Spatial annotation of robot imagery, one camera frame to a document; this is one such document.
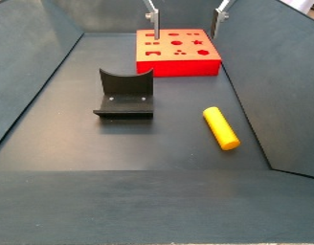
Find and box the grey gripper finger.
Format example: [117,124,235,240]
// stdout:
[211,0,236,38]
[142,0,159,40]

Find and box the red shape-sorter block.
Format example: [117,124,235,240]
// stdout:
[136,29,221,77]

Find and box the yellow oval cylinder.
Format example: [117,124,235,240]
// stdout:
[203,106,240,150]

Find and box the black curved fixture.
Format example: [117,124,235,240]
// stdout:
[93,70,155,118]

